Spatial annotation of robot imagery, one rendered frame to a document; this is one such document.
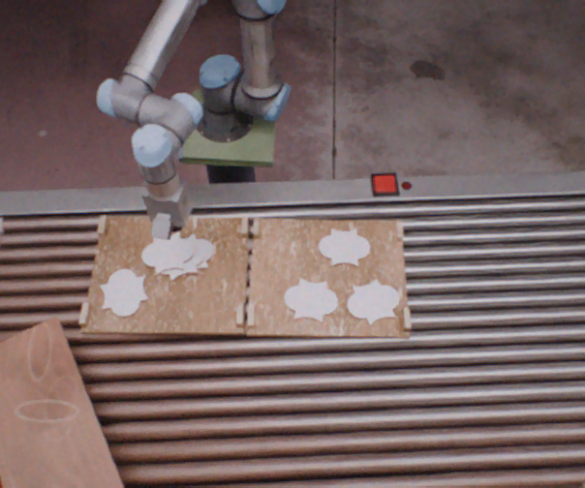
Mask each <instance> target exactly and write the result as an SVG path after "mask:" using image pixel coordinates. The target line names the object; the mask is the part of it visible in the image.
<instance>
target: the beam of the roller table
mask: <svg viewBox="0 0 585 488"><path fill-rule="evenodd" d="M404 181H409V182H410V183H411V184H412V189H411V190H409V191H405V190H403V189H402V186H401V184H402V182H404ZM398 183H399V190H400V196H399V197H384V198H373V191H372V183H371V178H356V179H328V180H300V181H273V182H245V183H219V184H191V185H187V186H188V192H190V196H191V200H192V203H193V209H192V211H215V210H241V209H268V208H296V207H323V206H349V205H376V204H403V203H430V202H457V201H484V200H510V199H537V198H585V170H578V171H549V172H522V173H494V174H466V175H439V176H411V177H398ZM144 189H145V186H136V187H108V189H80V190H53V191H25V192H0V217H5V219H27V217H30V218H54V216H81V215H108V214H135V213H147V210H146V207H145V204H144V201H143V198H142V193H143V191H144Z"/></svg>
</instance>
